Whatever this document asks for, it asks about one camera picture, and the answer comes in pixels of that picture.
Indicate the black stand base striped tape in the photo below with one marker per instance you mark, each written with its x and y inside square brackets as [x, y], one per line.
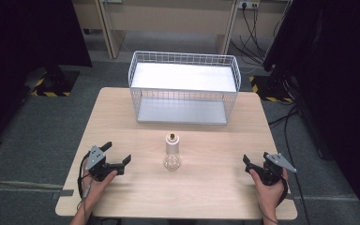
[56, 82]
[270, 90]

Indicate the white power strip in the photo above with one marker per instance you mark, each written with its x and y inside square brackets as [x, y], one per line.
[248, 4]

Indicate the person's left hand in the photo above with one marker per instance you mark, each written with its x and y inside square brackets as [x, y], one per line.
[95, 186]

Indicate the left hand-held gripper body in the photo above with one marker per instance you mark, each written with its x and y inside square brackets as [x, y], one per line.
[95, 161]

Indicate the bulb-shaped clear glass bottle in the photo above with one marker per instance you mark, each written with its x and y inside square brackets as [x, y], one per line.
[172, 152]

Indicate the person's right hand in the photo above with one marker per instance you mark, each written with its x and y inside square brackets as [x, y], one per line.
[269, 193]

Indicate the black curtain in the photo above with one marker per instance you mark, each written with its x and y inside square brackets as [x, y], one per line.
[340, 78]
[18, 62]

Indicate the grey floor tape strip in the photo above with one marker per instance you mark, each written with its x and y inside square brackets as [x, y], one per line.
[22, 186]

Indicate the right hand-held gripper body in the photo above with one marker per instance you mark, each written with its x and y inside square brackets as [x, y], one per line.
[274, 167]

